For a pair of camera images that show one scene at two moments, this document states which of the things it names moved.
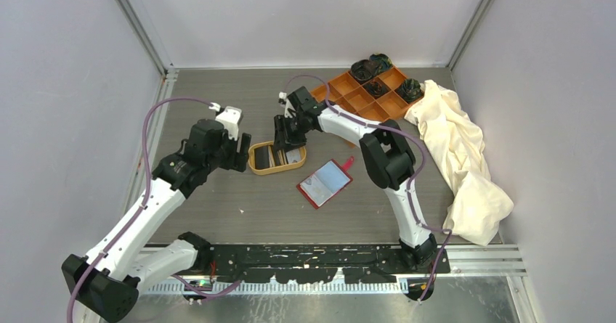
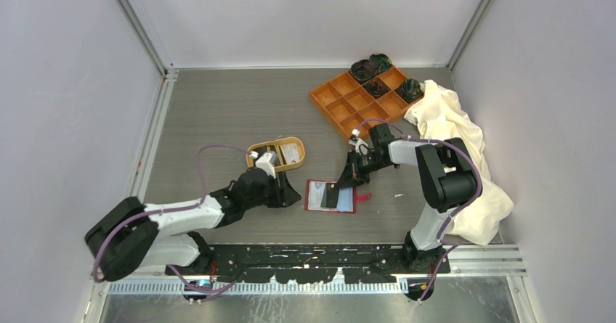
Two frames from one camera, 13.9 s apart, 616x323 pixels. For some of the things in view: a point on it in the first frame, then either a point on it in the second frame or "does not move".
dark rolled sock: [364, 69] does not move
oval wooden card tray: [261, 159] does not move
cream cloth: [478, 202] does not move
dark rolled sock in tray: [375, 89] does not move
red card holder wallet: [326, 181] → [346, 200]
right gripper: [281, 125] → [352, 175]
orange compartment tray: [375, 100] does not move
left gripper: [237, 160] → [285, 194]
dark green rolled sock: [383, 62] does not move
